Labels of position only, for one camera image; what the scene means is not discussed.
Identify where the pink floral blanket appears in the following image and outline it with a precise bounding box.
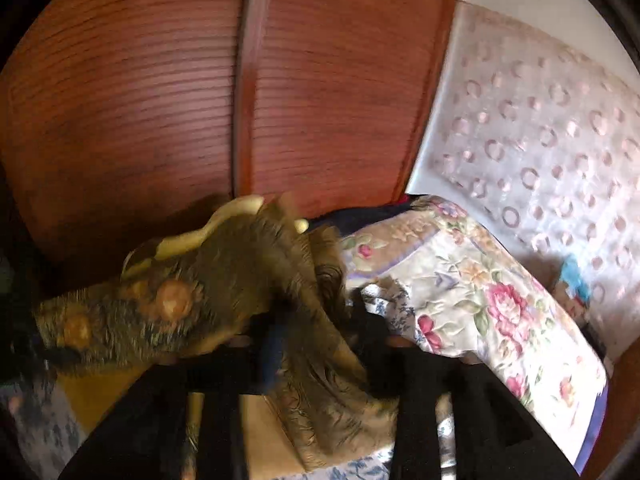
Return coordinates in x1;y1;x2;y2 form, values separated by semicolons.
340;195;608;461

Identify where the cream folded cloth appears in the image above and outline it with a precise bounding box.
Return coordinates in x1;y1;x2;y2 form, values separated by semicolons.
122;195;308;276

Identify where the brown wooden wardrobe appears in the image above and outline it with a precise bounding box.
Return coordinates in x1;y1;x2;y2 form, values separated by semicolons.
0;0;461;271

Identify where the teal item on box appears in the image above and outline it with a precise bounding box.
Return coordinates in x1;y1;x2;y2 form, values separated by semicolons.
560;255;601;311

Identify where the blue floral bed sheet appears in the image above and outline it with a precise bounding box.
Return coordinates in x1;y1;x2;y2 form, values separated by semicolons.
0;280;416;480

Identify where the golden patterned garment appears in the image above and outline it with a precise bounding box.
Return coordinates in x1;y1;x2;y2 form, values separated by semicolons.
32;192;401;480

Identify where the sheer circle-patterned curtain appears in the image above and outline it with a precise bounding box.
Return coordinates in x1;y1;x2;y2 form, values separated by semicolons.
407;2;640;356

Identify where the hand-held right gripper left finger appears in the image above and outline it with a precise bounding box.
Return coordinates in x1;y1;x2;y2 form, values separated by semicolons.
57;317;286;480

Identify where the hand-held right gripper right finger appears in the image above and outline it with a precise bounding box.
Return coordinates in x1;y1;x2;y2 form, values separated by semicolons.
350;300;581;480

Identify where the navy blue blanket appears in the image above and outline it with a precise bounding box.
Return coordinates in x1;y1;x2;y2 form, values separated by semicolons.
305;202;416;234

